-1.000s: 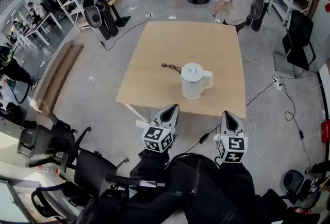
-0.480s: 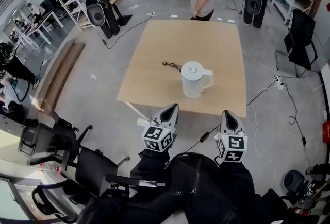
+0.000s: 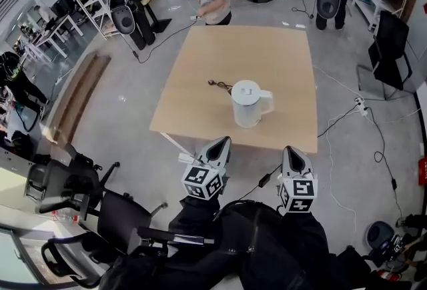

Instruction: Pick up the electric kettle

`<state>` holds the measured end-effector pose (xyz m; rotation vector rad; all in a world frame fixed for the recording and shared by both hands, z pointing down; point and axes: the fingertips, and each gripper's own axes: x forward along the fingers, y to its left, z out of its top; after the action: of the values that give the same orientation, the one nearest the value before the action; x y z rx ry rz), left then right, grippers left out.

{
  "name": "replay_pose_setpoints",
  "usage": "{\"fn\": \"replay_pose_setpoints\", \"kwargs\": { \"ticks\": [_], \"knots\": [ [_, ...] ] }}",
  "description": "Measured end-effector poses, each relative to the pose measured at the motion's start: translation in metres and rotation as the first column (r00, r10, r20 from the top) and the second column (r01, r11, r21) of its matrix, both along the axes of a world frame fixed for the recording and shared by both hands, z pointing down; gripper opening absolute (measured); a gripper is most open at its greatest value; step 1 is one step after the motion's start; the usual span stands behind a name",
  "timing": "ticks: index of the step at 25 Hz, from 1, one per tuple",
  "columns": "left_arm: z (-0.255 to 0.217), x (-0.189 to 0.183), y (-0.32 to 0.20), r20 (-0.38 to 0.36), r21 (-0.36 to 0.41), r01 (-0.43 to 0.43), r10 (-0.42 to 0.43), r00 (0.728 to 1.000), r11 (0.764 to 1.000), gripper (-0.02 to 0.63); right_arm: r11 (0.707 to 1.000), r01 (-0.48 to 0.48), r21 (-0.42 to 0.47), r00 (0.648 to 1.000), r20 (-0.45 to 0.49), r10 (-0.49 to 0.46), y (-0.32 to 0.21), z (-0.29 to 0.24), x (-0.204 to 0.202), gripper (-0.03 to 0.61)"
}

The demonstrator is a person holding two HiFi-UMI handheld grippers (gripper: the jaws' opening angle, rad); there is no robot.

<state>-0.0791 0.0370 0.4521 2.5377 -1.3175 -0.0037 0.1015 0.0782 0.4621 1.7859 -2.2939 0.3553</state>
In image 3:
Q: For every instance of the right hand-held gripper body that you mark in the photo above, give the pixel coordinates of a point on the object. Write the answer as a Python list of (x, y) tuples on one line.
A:
[(298, 193)]

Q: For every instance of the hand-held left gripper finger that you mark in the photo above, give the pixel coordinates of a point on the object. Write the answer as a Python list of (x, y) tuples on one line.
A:
[(213, 145), (227, 155)]

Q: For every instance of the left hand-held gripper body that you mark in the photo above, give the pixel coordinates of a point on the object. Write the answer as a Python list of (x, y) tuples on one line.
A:
[(201, 182)]

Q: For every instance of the white electric kettle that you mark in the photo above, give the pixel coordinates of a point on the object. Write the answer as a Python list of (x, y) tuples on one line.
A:
[(248, 105)]

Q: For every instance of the person's left forearm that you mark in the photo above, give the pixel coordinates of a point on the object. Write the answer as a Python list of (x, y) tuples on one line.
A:
[(197, 215)]

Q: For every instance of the person's right forearm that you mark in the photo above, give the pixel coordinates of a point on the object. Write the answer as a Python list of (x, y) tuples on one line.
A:
[(305, 235)]

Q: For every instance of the black power adapter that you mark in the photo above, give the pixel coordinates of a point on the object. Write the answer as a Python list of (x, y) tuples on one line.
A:
[(264, 180)]

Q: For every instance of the white table leg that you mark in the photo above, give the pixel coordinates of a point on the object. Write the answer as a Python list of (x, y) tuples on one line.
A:
[(177, 143)]

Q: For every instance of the person's black jacket torso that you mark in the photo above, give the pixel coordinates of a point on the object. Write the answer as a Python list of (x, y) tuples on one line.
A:
[(253, 248)]

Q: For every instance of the white power strip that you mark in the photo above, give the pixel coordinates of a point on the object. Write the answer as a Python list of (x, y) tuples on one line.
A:
[(362, 106)]

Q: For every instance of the black office chair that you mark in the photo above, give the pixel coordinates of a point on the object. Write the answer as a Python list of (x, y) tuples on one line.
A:
[(66, 178), (123, 218), (66, 258)]

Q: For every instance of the black round device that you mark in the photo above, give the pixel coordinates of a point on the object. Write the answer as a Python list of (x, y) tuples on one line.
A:
[(380, 233)]

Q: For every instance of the red sign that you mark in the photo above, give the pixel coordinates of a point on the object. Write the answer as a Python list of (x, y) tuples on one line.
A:
[(423, 171)]

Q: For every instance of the red fire extinguisher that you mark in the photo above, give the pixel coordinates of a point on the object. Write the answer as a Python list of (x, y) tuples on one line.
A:
[(388, 276)]

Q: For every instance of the clear plastic bottle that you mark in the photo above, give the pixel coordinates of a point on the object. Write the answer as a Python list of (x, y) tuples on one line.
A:
[(66, 216)]

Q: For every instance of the wooden planks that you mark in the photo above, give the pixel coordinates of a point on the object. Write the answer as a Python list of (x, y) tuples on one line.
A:
[(81, 95)]

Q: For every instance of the black visitor chair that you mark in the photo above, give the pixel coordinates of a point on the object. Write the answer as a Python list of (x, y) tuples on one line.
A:
[(390, 48)]

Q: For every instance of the white desk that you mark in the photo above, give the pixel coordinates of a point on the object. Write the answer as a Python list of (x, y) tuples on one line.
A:
[(50, 35)]

